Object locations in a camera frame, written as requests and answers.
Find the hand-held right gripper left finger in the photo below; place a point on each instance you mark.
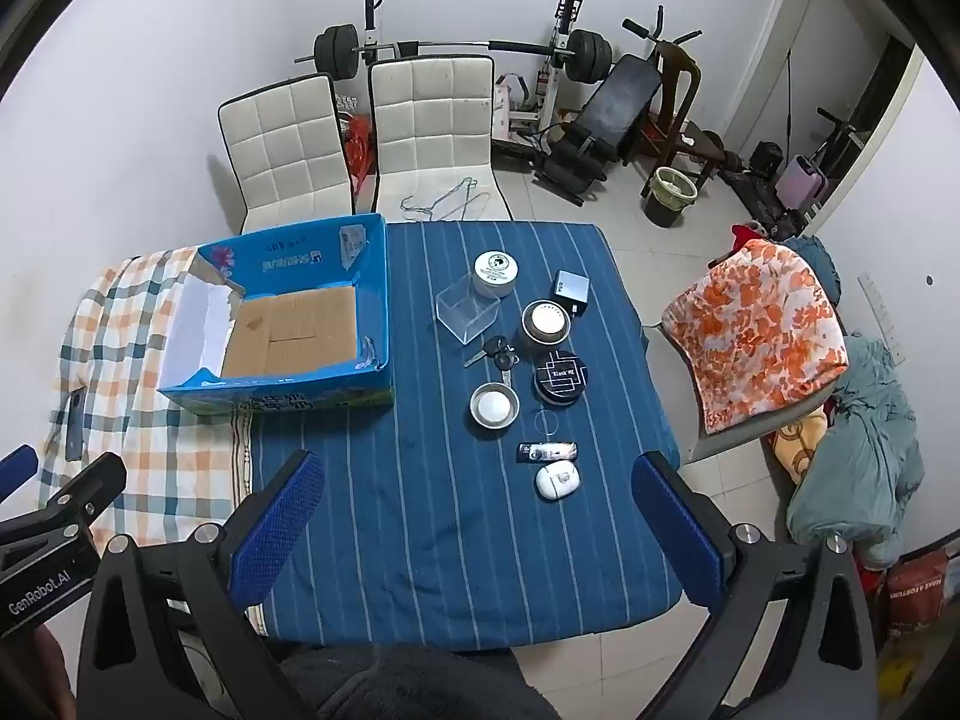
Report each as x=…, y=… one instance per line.
x=277, y=532

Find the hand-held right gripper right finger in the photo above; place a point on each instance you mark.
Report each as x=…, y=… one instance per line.
x=675, y=532

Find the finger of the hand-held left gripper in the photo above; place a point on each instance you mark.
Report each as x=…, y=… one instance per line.
x=16, y=469
x=86, y=487

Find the white earbuds case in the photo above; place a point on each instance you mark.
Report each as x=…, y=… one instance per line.
x=556, y=480

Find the black and white stick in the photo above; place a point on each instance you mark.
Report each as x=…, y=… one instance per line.
x=549, y=452

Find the clear round lid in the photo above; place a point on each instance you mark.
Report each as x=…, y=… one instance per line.
x=548, y=421

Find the black round tin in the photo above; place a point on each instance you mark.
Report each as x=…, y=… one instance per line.
x=561, y=385

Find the blue cardboard box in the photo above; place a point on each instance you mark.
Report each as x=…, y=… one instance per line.
x=292, y=330

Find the silver tin with white inside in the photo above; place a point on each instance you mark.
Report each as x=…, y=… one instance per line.
x=494, y=406

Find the round dark jar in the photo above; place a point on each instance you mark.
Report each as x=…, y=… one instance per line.
x=545, y=324

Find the bunch of keys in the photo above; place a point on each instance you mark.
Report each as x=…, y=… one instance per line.
x=496, y=352

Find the small grey box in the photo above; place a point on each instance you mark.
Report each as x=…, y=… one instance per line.
x=570, y=291

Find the clear plastic box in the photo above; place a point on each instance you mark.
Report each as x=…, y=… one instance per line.
x=466, y=310

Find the white round tin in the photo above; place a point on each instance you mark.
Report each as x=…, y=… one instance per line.
x=496, y=271

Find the dark flat device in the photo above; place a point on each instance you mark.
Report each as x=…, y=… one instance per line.
x=75, y=424

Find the plaid cloth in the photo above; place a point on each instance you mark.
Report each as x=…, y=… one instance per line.
x=120, y=390

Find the yellow cartoon cloth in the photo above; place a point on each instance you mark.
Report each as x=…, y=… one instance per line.
x=799, y=442

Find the blue striped tablecloth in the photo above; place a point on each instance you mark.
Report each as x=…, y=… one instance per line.
x=450, y=525

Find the teal blanket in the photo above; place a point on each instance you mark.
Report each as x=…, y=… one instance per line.
x=862, y=457

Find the red printed sack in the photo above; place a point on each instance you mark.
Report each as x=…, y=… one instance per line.
x=916, y=589

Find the dark blue cloth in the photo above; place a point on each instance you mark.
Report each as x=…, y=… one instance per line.
x=817, y=266

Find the red cloth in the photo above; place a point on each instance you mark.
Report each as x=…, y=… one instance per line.
x=746, y=235

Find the green trash bin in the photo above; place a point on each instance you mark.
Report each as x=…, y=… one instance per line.
x=671, y=195

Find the pink suitcase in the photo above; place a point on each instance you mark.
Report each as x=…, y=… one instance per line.
x=804, y=184

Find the white padded chair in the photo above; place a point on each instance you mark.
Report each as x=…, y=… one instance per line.
x=435, y=127
x=289, y=150

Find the red plastic bag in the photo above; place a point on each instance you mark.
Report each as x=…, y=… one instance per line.
x=358, y=154

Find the brown wooden chair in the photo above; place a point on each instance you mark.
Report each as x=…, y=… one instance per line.
x=679, y=82

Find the white barbell rack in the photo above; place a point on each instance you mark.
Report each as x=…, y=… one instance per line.
x=559, y=37

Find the barbell with black plates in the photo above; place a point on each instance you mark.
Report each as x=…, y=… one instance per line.
x=450, y=45

